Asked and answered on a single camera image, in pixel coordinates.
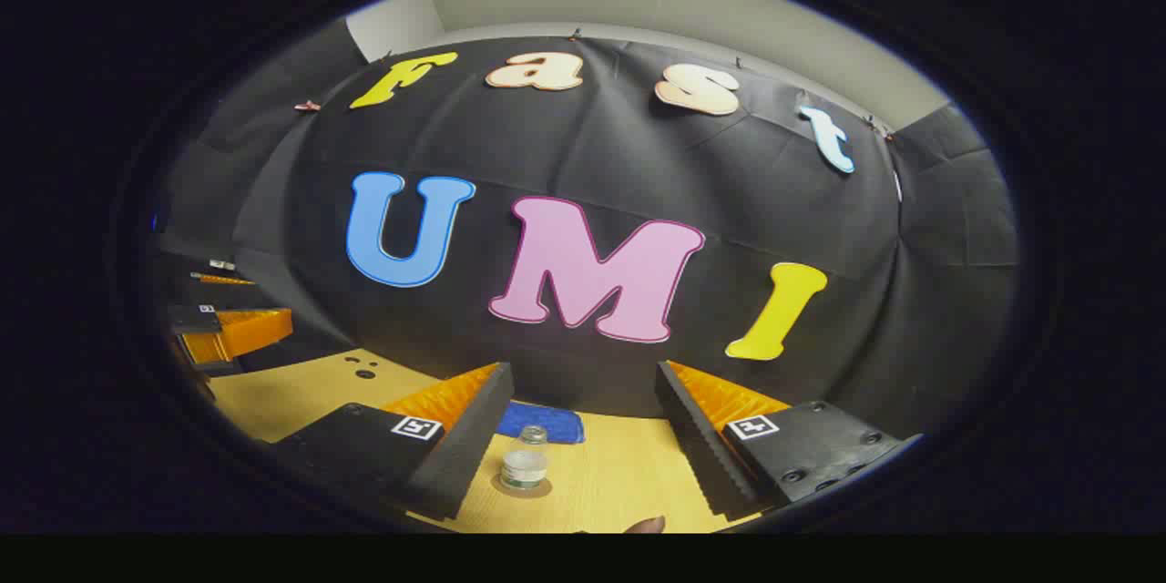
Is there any blue towel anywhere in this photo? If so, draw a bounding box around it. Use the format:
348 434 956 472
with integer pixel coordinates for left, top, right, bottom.
496 401 585 445

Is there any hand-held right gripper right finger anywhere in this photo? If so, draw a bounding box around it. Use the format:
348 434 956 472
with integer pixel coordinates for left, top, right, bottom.
656 360 923 520

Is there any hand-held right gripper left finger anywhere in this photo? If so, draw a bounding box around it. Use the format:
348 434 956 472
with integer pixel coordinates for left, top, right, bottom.
273 363 515 520

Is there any black backdrop cloth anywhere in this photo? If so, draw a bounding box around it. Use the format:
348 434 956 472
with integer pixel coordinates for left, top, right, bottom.
150 18 1021 438

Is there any clear plastic water bottle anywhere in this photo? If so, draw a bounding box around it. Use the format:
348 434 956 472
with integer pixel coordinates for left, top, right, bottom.
499 425 552 493

